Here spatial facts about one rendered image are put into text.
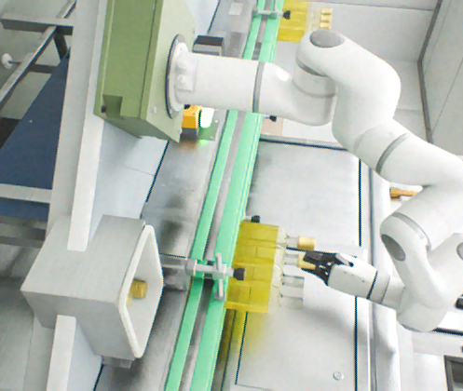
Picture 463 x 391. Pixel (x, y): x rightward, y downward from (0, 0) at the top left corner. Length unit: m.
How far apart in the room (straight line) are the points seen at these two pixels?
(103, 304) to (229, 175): 0.54
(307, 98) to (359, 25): 6.63
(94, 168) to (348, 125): 0.43
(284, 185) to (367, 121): 0.83
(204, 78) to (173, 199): 0.36
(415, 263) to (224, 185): 0.56
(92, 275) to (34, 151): 0.61
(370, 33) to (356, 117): 6.78
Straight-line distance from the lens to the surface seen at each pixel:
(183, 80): 0.90
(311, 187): 1.64
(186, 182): 1.21
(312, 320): 1.33
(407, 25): 7.58
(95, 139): 0.90
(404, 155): 0.82
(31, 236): 1.41
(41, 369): 1.01
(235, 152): 1.31
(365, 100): 0.81
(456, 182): 0.84
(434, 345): 1.43
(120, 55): 0.86
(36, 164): 1.37
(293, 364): 1.27
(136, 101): 0.83
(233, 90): 0.92
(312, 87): 0.89
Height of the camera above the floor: 1.07
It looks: 6 degrees down
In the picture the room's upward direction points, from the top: 97 degrees clockwise
